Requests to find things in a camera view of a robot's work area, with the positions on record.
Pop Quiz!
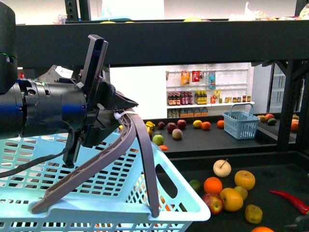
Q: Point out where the black shelf frame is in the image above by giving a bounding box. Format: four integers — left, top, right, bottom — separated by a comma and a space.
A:
15, 0, 309, 160

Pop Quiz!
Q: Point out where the brown kiwi upper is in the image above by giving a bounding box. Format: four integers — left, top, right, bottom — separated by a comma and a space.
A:
234, 186, 248, 200

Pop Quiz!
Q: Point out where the red chili pepper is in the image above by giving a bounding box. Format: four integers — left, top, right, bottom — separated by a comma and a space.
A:
269, 189, 309, 215

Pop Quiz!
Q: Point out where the white sauce bottle shelf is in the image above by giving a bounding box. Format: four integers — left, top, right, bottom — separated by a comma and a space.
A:
166, 63, 253, 118

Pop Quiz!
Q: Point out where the yellow orange apple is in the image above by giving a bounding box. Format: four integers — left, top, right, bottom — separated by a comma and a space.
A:
220, 188, 243, 212
234, 170, 255, 190

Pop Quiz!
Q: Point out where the green lime upper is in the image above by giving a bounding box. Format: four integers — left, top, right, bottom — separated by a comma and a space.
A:
189, 179, 201, 193

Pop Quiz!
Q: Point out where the yellow orange apple front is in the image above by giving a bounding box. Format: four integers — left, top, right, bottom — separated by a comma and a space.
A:
220, 188, 243, 212

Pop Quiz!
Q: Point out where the far peach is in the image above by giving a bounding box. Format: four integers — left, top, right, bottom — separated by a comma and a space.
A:
172, 129, 183, 140

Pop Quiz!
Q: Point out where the small orange tangerine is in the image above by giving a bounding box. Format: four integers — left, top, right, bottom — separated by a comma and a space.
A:
203, 177, 223, 195

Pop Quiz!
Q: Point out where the small blue basket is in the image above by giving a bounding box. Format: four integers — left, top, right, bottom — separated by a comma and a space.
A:
222, 102, 260, 140

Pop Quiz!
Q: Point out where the brown kiwi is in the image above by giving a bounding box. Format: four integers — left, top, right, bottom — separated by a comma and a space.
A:
245, 204, 263, 224
234, 186, 248, 200

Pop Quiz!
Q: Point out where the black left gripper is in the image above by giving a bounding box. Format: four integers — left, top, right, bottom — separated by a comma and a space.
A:
63, 34, 138, 168

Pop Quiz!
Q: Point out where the light blue shopping basket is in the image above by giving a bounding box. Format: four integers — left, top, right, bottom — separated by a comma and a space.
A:
0, 131, 211, 232

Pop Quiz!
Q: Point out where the far lemon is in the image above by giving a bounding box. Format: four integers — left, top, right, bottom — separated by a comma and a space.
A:
193, 120, 202, 129

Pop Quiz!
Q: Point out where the grey basket handle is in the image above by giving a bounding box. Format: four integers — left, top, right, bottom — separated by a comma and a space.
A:
30, 114, 160, 218

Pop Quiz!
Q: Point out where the far green apple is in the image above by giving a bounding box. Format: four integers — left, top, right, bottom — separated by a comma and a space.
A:
152, 134, 164, 146

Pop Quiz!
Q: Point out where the far dark red apple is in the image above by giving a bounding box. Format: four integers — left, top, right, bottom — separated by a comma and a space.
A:
167, 122, 177, 133

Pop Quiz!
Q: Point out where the white pear with stem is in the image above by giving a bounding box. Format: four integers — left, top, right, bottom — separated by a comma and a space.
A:
213, 159, 232, 178

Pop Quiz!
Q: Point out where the white zip tie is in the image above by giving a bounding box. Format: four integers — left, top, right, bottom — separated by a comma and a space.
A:
113, 111, 137, 120

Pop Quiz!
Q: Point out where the yellow orange apple back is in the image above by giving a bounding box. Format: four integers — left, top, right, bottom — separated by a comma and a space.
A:
234, 170, 255, 190

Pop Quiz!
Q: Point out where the orange behind gripper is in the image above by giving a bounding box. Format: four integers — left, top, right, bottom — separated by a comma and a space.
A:
251, 226, 274, 232

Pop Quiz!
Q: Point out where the brown kiwi lower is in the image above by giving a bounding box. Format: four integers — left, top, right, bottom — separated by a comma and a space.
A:
245, 204, 263, 224

